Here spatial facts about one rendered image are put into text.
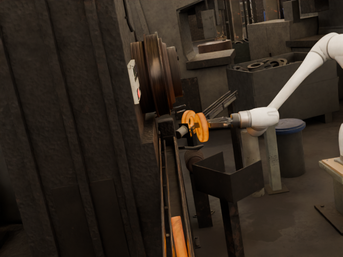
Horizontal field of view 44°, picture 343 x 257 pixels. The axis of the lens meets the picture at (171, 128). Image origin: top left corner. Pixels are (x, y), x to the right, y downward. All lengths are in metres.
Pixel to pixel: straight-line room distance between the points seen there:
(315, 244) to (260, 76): 2.23
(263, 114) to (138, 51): 0.73
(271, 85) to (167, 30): 1.39
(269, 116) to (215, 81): 2.84
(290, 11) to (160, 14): 1.97
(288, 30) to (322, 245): 3.98
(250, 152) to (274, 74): 1.55
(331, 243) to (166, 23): 3.26
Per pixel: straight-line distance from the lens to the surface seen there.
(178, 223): 1.42
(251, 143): 3.16
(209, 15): 4.77
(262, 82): 4.50
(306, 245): 2.70
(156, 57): 2.19
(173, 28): 5.06
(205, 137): 2.20
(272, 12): 11.24
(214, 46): 7.16
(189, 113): 2.89
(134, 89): 1.93
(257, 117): 2.24
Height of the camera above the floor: 1.41
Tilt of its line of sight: 14 degrees down
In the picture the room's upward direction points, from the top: 10 degrees counter-clockwise
